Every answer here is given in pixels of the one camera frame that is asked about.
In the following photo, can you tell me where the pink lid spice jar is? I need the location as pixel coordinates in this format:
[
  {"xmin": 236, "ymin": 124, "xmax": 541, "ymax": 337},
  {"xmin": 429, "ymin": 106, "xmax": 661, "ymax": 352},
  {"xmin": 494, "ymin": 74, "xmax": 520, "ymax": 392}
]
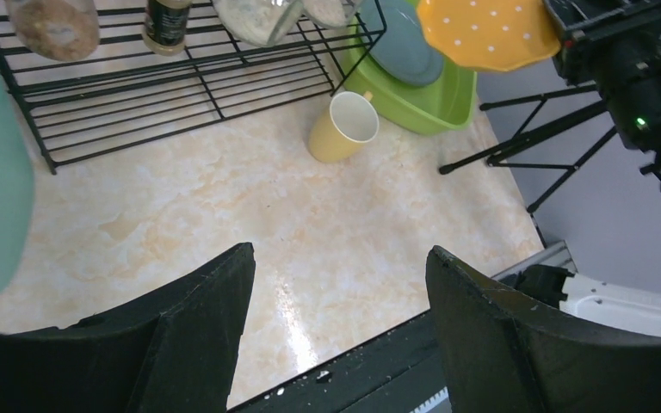
[{"xmin": 5, "ymin": 0, "xmax": 100, "ymax": 62}]

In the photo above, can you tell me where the yellow polka dot plate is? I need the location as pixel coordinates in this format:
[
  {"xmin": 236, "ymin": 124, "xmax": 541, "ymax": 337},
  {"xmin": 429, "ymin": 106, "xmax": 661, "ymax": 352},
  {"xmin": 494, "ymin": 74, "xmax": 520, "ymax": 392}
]
[{"xmin": 416, "ymin": 0, "xmax": 561, "ymax": 72}]

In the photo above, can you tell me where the clear glass jar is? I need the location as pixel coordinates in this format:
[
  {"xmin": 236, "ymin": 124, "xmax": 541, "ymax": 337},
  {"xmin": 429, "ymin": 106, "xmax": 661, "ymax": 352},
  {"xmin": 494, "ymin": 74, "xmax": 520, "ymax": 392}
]
[
  {"xmin": 213, "ymin": 0, "xmax": 303, "ymax": 47},
  {"xmin": 301, "ymin": 0, "xmax": 363, "ymax": 28}
]

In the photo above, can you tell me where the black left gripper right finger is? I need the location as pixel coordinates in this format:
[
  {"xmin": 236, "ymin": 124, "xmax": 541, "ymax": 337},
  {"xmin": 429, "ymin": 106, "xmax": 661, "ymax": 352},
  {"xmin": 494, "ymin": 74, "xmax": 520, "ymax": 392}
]
[{"xmin": 425, "ymin": 246, "xmax": 661, "ymax": 412}]

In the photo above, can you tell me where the black lid spice jar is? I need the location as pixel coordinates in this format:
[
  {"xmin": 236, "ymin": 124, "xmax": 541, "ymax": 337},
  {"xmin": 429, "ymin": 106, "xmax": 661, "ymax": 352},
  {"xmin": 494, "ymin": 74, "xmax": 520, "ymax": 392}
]
[{"xmin": 142, "ymin": 0, "xmax": 193, "ymax": 56}]

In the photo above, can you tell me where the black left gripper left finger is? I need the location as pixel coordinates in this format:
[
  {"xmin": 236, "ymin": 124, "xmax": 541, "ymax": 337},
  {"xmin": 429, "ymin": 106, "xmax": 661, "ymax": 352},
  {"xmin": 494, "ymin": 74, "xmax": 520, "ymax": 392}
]
[{"xmin": 0, "ymin": 243, "xmax": 256, "ymax": 412}]

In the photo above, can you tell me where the yellow ceramic mug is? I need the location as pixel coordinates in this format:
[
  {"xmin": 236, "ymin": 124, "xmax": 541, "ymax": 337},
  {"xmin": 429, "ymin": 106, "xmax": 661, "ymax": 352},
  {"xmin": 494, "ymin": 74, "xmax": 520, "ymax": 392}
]
[{"xmin": 307, "ymin": 91, "xmax": 380, "ymax": 163}]

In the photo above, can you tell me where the black camera tripod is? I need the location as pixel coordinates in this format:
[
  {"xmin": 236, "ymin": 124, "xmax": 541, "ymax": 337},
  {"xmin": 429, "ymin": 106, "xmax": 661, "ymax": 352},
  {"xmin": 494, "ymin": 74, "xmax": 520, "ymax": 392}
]
[{"xmin": 438, "ymin": 83, "xmax": 617, "ymax": 214}]

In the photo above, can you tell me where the black wire dish rack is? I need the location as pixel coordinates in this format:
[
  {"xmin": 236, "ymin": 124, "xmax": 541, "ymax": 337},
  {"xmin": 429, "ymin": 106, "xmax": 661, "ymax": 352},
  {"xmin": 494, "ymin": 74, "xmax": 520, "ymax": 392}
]
[{"xmin": 0, "ymin": 1, "xmax": 387, "ymax": 172}]

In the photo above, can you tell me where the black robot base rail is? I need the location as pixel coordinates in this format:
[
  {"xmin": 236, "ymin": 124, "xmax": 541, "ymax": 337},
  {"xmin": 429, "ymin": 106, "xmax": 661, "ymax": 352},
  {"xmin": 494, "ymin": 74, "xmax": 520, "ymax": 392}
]
[{"xmin": 230, "ymin": 311, "xmax": 445, "ymax": 412}]

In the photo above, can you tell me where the grey blue round plate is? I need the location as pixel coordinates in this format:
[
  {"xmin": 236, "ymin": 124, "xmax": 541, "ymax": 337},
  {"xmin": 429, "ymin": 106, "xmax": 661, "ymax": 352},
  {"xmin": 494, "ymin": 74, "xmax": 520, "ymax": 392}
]
[{"xmin": 359, "ymin": 1, "xmax": 445, "ymax": 87}]

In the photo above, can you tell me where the lime green plastic basin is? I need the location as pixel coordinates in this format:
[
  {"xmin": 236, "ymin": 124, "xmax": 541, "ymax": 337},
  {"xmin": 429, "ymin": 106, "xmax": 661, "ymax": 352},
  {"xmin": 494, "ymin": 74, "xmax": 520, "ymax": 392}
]
[{"xmin": 342, "ymin": 46, "xmax": 477, "ymax": 135}]

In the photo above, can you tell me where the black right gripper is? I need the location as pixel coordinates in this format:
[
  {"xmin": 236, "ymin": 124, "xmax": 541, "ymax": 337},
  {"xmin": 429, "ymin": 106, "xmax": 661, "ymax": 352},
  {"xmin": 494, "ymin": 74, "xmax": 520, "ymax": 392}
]
[{"xmin": 543, "ymin": 0, "xmax": 661, "ymax": 85}]

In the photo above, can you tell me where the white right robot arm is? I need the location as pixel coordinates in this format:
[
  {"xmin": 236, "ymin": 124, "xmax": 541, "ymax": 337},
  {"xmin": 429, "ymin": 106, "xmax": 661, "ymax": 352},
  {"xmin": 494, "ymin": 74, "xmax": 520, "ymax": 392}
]
[{"xmin": 519, "ymin": 114, "xmax": 661, "ymax": 336}]

